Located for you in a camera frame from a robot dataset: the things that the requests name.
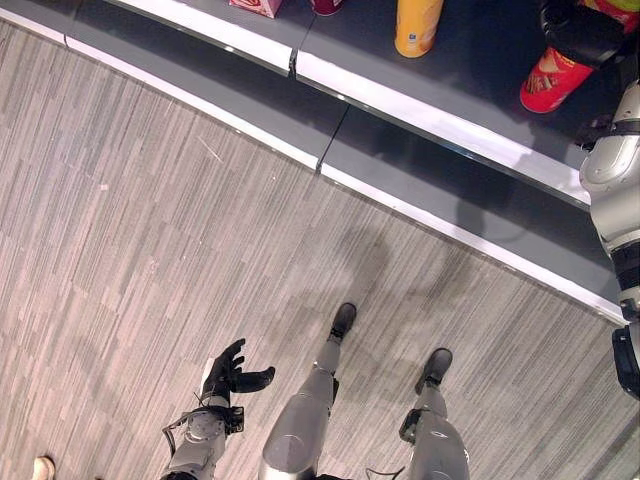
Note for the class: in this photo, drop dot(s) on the yellow chip canister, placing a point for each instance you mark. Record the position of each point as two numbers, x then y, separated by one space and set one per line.
415 27

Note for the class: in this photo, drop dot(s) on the person's foot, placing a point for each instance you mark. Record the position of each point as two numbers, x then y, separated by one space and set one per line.
43 468

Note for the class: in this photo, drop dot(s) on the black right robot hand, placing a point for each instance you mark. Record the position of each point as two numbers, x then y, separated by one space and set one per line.
580 31

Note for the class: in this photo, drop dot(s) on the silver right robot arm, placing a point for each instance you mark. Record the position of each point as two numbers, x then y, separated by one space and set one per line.
617 200

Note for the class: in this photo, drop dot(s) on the red snack canister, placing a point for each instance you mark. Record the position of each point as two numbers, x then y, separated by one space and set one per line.
552 80

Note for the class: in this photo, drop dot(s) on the pink carton box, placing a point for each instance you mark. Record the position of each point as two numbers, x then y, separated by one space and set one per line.
257 6

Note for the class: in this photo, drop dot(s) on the silver robot leg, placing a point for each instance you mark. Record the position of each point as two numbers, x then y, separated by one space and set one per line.
435 425
307 415

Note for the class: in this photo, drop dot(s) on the grey shelf with white edges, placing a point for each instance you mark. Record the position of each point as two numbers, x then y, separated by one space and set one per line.
350 115

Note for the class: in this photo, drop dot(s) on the silver right robot leg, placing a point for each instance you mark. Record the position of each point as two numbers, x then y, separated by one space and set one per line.
435 425

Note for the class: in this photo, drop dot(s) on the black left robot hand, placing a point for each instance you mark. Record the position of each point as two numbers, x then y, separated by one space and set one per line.
226 374

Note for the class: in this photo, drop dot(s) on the silver left robot leg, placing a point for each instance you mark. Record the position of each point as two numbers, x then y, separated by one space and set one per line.
307 415

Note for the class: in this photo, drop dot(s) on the dark red canister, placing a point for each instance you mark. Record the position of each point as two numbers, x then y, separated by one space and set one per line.
326 6

